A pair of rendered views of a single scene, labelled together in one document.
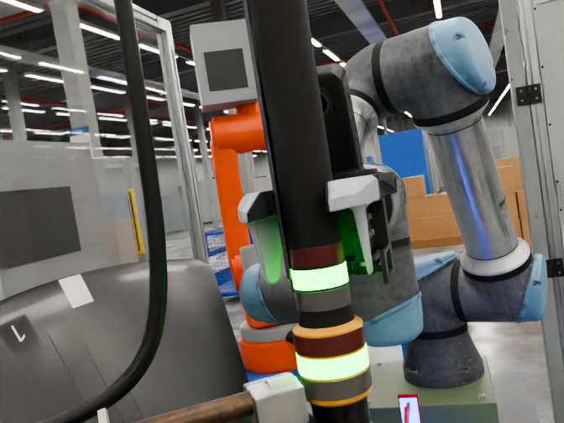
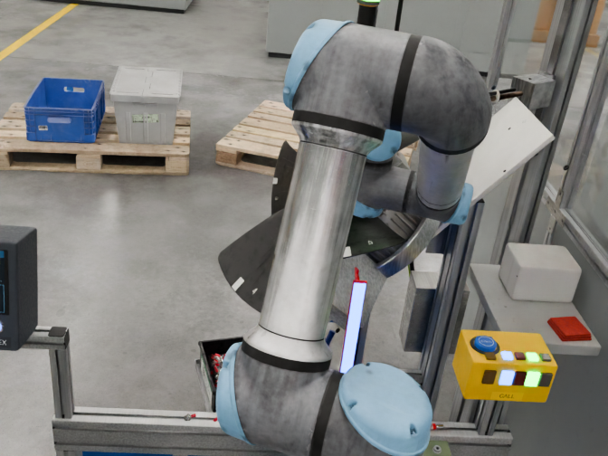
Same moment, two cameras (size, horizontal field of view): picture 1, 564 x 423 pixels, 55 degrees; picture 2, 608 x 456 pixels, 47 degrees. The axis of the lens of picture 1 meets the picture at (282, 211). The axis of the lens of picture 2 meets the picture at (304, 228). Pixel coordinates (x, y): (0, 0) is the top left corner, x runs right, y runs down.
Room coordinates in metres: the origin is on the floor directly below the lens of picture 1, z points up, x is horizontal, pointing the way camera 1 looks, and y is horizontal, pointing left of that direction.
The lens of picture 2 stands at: (1.58, -0.62, 1.85)
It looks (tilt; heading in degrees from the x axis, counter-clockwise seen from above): 29 degrees down; 158
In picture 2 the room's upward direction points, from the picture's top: 6 degrees clockwise
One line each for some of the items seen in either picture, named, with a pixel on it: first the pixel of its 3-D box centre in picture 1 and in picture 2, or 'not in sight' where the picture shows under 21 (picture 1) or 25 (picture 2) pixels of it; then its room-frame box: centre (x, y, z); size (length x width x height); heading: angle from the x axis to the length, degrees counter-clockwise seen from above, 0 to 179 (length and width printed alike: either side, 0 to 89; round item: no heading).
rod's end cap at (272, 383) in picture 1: (282, 394); not in sight; (0.31, 0.02, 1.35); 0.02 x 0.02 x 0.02; 18
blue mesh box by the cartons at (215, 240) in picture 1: (245, 258); not in sight; (7.64, 0.62, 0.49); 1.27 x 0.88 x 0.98; 161
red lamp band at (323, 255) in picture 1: (316, 253); not in sight; (0.32, -0.02, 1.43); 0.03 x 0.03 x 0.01
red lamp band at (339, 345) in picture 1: (329, 336); not in sight; (0.32, -0.02, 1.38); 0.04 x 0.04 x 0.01
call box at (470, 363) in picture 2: not in sight; (502, 367); (0.76, 0.16, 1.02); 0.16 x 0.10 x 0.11; 73
